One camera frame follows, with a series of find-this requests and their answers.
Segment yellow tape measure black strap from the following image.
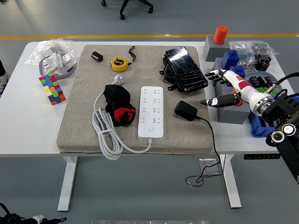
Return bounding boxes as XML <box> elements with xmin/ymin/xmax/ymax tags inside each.
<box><xmin>110</xmin><ymin>45</ymin><xmax>136</xmax><ymax>72</ymax></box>

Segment grey stepped block base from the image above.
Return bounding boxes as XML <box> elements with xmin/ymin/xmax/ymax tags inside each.
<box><xmin>212</xmin><ymin>57</ymin><xmax>251</xmax><ymax>124</ymax></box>

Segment orange cylinder peg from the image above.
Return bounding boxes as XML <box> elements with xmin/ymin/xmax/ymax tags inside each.
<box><xmin>231</xmin><ymin>89</ymin><xmax>244</xmax><ymax>107</ymax></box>
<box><xmin>213</xmin><ymin>25</ymin><xmax>229</xmax><ymax>45</ymax></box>

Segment blue plastic bin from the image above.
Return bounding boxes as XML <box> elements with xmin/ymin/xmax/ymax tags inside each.
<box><xmin>248</xmin><ymin>90</ymin><xmax>299</xmax><ymax>138</ymax></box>

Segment dark brown cylindrical capacitor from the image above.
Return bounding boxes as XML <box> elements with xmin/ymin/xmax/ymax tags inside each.
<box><xmin>91</xmin><ymin>51</ymin><xmax>104</xmax><ymax>63</ymax></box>

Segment black-white left robot hand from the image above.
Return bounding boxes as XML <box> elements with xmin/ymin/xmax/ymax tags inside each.
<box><xmin>29</xmin><ymin>214</ymin><xmax>68</xmax><ymax>224</ymax></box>

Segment grey-brown fabric mat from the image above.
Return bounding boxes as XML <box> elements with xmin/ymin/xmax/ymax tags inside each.
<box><xmin>57</xmin><ymin>44</ymin><xmax>214</xmax><ymax>156</ymax></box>

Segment black office chair base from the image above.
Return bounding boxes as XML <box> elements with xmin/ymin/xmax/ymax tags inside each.
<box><xmin>101</xmin><ymin>0</ymin><xmax>154</xmax><ymax>21</ymax></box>

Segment black smartphone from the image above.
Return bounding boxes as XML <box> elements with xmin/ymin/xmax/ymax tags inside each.
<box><xmin>164</xmin><ymin>46</ymin><xmax>209</xmax><ymax>91</ymax></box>

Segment clear bag of blue parts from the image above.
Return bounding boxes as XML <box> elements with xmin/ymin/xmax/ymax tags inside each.
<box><xmin>228</xmin><ymin>41</ymin><xmax>256</xmax><ymax>70</ymax></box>

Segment black cloth pouch red trim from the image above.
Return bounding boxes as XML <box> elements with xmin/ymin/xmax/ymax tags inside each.
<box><xmin>103</xmin><ymin>84</ymin><xmax>136</xmax><ymax>127</ymax></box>

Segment purple band ring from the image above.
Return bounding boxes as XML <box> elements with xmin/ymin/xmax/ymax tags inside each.
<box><xmin>38</xmin><ymin>53</ymin><xmax>76</xmax><ymax>80</ymax></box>

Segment small black capacitors heap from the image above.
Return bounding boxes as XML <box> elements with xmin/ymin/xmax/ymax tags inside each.
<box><xmin>254</xmin><ymin>54</ymin><xmax>273</xmax><ymax>72</ymax></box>

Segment clear plastic bag white parts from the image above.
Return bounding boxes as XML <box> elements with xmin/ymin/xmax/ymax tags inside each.
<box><xmin>25</xmin><ymin>38</ymin><xmax>73</xmax><ymax>66</ymax></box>

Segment white power strip with cable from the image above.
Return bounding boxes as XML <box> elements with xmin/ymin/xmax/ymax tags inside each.
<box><xmin>92</xmin><ymin>74</ymin><xmax>164</xmax><ymax>161</ymax></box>

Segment black plastic phone holder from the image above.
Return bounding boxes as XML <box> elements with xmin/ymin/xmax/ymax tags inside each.
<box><xmin>159</xmin><ymin>57</ymin><xmax>187</xmax><ymax>93</ymax></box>

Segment blue-grey plate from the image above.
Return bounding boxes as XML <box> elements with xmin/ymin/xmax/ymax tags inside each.
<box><xmin>244</xmin><ymin>71</ymin><xmax>284</xmax><ymax>97</ymax></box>

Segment white wall socket panel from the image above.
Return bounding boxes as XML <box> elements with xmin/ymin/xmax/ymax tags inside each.
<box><xmin>42</xmin><ymin>52</ymin><xmax>63</xmax><ymax>73</ymax></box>
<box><xmin>61</xmin><ymin>50</ymin><xmax>77</xmax><ymax>69</ymax></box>

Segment small grey block base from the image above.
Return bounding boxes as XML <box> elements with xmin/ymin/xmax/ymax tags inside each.
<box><xmin>203</xmin><ymin>35</ymin><xmax>231</xmax><ymax>63</ymax></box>

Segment green plastic connectors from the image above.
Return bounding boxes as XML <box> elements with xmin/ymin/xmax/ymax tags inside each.
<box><xmin>256</xmin><ymin>86</ymin><xmax>278</xmax><ymax>98</ymax></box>

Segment silver floor outlet plate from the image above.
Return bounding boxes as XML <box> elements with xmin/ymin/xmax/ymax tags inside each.
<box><xmin>199</xmin><ymin>158</ymin><xmax>220</xmax><ymax>175</ymax></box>

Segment black power adapter with cord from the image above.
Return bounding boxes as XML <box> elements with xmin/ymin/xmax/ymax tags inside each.
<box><xmin>174</xmin><ymin>100</ymin><xmax>227</xmax><ymax>187</ymax></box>

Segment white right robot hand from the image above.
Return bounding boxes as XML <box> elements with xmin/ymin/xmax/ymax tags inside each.
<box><xmin>200</xmin><ymin>69</ymin><xmax>269</xmax><ymax>110</ymax></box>

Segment black table control panel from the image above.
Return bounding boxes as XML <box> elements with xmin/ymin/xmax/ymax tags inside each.
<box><xmin>244</xmin><ymin>154</ymin><xmax>281</xmax><ymax>160</ymax></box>

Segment white table leg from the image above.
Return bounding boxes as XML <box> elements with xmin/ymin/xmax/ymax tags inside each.
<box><xmin>219</xmin><ymin>154</ymin><xmax>242</xmax><ymax>209</ymax></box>
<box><xmin>57</xmin><ymin>156</ymin><xmax>78</xmax><ymax>212</ymax></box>

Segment multicolour puzzle cube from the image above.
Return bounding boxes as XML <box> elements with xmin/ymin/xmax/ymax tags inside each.
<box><xmin>38</xmin><ymin>72</ymin><xmax>67</xmax><ymax>106</ymax></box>

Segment blue plastic block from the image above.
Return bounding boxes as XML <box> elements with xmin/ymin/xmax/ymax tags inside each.
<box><xmin>230</xmin><ymin>65</ymin><xmax>246</xmax><ymax>79</ymax></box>
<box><xmin>221</xmin><ymin>49</ymin><xmax>240</xmax><ymax>70</ymax></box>

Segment clear bag of grey parts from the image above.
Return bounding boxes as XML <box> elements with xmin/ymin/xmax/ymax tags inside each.
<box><xmin>251</xmin><ymin>41</ymin><xmax>280</xmax><ymax>56</ymax></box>

